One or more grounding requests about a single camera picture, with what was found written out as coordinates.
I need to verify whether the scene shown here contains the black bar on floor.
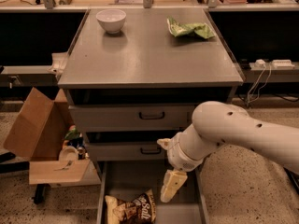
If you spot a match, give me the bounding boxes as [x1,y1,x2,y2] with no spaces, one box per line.
[285,169,299,195]

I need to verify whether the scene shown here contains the middle grey drawer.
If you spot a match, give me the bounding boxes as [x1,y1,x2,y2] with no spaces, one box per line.
[85,142,166,161]

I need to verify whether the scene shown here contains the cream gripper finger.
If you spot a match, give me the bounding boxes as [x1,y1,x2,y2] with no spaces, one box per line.
[157,138,170,150]
[160,170,188,203]

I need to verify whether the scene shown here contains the white ceramic bowl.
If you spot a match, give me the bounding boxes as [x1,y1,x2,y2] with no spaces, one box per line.
[96,9,126,34]

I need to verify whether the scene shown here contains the green chip bag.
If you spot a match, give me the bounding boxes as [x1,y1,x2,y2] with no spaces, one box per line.
[166,17,215,39]

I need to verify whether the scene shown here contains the white power strip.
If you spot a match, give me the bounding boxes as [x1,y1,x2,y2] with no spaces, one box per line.
[254,58,295,70]

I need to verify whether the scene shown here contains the brown chip bag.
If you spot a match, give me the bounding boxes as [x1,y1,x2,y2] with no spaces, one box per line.
[105,189,156,224]

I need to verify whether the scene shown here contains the grey drawer cabinet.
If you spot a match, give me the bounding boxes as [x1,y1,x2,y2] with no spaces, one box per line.
[57,7,245,173]

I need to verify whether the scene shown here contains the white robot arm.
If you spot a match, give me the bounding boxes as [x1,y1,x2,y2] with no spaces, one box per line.
[157,101,299,203]

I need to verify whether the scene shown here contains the white cable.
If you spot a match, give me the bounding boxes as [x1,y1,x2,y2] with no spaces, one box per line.
[246,63,273,108]

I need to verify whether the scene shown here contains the white plate in box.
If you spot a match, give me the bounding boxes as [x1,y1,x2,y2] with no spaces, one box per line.
[59,147,78,161]

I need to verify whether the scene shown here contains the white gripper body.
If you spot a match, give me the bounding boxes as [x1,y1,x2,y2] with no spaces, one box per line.
[167,133,204,172]

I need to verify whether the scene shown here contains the bottom open grey drawer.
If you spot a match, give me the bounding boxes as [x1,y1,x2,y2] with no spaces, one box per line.
[96,160,209,224]

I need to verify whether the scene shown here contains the open cardboard box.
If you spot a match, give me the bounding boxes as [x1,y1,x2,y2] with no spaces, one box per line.
[4,88,99,187]

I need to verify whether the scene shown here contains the top grey drawer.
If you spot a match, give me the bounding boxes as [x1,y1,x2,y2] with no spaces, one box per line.
[69,104,195,132]

